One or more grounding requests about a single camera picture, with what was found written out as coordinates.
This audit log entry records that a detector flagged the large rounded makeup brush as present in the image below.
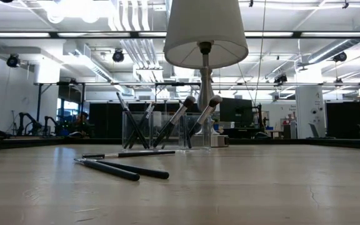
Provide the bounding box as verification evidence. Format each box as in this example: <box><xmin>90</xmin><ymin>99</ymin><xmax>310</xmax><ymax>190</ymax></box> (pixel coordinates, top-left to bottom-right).
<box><xmin>152</xmin><ymin>95</ymin><xmax>197</xmax><ymax>149</ymax></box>

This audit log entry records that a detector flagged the black computer monitor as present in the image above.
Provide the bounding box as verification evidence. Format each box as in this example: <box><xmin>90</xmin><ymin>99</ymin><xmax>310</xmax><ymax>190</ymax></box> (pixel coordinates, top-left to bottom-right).
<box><xmin>219</xmin><ymin>97</ymin><xmax>253</xmax><ymax>129</ymax></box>

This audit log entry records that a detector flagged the person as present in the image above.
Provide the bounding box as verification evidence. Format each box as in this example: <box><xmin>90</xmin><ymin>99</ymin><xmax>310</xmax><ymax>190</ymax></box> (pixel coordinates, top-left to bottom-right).
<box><xmin>73</xmin><ymin>111</ymin><xmax>90</xmax><ymax>137</ymax></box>

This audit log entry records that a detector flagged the clear acrylic brush organizer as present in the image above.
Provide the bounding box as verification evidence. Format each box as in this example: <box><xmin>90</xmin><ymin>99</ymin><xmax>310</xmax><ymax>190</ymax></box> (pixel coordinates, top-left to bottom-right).
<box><xmin>122</xmin><ymin>111</ymin><xmax>213</xmax><ymax>151</ymax></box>

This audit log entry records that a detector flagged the black overhead frame beam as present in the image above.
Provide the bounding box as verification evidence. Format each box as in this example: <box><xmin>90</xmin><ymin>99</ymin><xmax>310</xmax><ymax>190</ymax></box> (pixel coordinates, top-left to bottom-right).
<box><xmin>34</xmin><ymin>81</ymin><xmax>360</xmax><ymax>88</ymax></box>
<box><xmin>0</xmin><ymin>31</ymin><xmax>360</xmax><ymax>39</ymax></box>

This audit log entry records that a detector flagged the large tapered powder makeup brush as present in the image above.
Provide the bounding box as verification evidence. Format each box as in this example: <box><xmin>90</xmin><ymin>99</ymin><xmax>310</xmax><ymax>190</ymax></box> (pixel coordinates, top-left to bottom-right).
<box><xmin>184</xmin><ymin>94</ymin><xmax>223</xmax><ymax>148</ymax></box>

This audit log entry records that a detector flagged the black room divider panel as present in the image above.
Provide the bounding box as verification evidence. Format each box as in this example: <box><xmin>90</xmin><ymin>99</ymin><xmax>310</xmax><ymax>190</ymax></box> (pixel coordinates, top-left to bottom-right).
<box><xmin>326</xmin><ymin>101</ymin><xmax>360</xmax><ymax>140</ymax></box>
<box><xmin>88</xmin><ymin>102</ymin><xmax>199</xmax><ymax>139</ymax></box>

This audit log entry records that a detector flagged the black aluminium table frame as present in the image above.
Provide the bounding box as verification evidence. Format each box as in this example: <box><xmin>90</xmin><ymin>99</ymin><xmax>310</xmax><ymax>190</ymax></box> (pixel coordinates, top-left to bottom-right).
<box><xmin>0</xmin><ymin>136</ymin><xmax>360</xmax><ymax>151</ymax></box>

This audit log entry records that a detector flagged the table lamp white shade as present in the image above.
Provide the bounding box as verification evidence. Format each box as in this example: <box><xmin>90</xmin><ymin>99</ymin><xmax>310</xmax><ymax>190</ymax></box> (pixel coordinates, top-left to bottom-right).
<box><xmin>163</xmin><ymin>0</ymin><xmax>249</xmax><ymax>148</ymax></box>

